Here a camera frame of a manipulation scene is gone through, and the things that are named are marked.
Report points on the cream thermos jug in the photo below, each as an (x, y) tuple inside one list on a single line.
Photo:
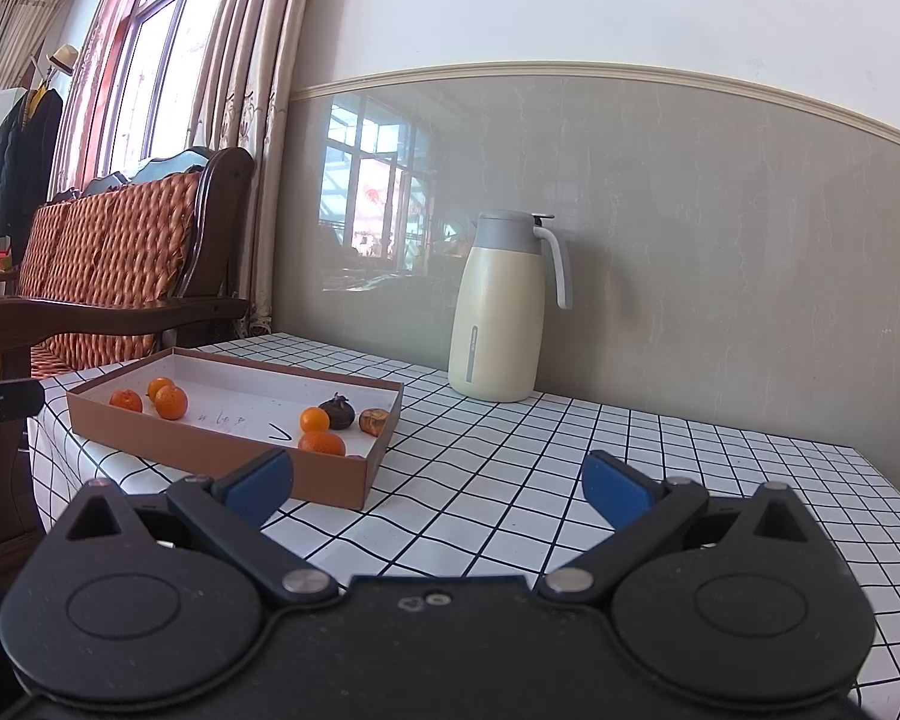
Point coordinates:
[(495, 315)]

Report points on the orange woven back cushion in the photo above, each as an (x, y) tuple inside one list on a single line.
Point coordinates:
[(120, 240)]

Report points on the plain beige curtain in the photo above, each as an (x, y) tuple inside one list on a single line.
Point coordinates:
[(15, 15)]

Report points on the black hanging coat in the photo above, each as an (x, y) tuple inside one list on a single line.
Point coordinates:
[(7, 157)]

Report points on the dark wooden sofa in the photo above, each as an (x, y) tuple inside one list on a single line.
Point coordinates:
[(225, 202)]

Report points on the red framed window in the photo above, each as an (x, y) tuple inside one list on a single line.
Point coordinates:
[(150, 52)]

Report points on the small brown fruit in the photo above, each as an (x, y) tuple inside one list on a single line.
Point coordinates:
[(373, 421)]

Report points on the orange woven seat cushion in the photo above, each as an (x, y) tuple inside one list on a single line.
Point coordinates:
[(97, 349)]

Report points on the yellow hanging garment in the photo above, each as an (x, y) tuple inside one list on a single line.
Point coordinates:
[(37, 101)]

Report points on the orange kumquat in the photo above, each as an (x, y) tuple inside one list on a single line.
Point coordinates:
[(126, 400), (159, 388), (314, 419), (321, 443), (171, 401)]

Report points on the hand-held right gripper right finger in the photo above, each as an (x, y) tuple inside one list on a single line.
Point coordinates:
[(615, 495)]

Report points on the beige embroidered curtain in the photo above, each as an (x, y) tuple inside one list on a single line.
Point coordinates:
[(270, 90)]

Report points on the white checked tablecloth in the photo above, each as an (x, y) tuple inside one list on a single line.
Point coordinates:
[(570, 427)]

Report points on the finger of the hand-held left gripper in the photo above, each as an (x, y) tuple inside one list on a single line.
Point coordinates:
[(11, 399)]

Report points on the brown cardboard box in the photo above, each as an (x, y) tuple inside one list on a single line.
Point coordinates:
[(217, 386)]

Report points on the dark water chestnut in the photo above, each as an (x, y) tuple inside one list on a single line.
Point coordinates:
[(337, 412)]

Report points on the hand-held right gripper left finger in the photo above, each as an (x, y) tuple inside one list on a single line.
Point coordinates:
[(259, 491)]

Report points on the straw hat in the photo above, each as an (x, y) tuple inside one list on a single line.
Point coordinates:
[(64, 60)]

